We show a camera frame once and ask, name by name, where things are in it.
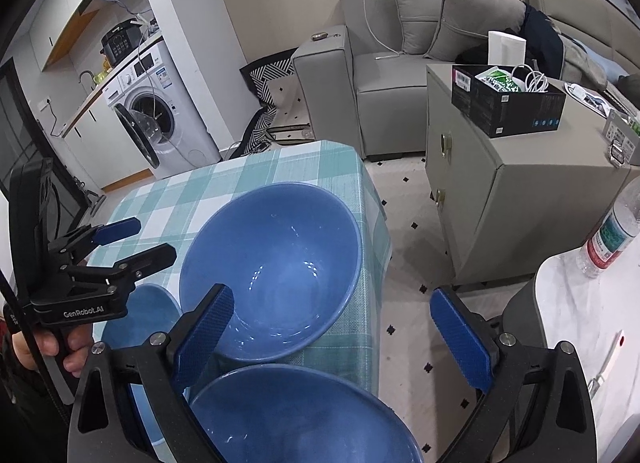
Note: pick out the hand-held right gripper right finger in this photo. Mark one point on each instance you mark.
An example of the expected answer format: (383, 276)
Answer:
(460, 338)

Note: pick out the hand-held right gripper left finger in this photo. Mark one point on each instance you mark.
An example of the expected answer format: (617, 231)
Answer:
(205, 338)

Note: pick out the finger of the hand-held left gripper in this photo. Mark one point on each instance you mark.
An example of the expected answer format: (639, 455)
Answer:
(150, 258)
(117, 229)

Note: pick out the blue bowl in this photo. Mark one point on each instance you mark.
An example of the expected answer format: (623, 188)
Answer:
(300, 418)
(280, 253)
(145, 313)

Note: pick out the person's left forearm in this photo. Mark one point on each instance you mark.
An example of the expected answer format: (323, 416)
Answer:
(30, 408)

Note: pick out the person's left hand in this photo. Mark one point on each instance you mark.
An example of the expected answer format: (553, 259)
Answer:
(77, 350)

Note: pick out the grey mop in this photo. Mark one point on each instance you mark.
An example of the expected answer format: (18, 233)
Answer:
(92, 198)

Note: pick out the white kitchen counter cabinet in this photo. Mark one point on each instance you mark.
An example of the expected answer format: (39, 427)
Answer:
(110, 143)

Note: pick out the white marble side table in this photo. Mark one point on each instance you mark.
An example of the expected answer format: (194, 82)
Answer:
(580, 303)

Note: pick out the teal checked tablecloth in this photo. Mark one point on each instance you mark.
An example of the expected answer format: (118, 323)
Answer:
(240, 168)

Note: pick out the dark glass door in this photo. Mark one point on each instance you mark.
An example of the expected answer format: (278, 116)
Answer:
(30, 133)

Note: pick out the white washing machine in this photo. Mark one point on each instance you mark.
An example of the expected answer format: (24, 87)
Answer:
(170, 93)

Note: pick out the grey safe cabinet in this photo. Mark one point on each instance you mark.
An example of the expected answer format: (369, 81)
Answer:
(500, 193)

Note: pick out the metal faucet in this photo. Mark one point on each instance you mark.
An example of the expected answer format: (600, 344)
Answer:
(87, 77)

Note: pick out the clear water bottle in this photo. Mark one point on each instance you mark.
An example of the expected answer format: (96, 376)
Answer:
(612, 233)

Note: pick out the black pressure cooker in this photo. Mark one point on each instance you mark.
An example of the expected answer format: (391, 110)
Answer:
(120, 40)

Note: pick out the black cardboard box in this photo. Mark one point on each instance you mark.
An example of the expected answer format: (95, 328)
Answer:
(510, 110)

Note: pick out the grey sofa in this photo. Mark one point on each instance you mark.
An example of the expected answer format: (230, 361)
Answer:
(380, 83)

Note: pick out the white box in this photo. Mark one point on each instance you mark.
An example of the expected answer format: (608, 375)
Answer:
(507, 50)

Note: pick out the dark jacket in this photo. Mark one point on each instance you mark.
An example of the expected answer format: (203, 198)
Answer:
(542, 38)

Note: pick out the grey sofa pillow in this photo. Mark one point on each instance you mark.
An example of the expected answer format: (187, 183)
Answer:
(475, 13)
(417, 13)

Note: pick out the wooden wall cabinet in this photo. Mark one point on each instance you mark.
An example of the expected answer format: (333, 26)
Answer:
(95, 8)

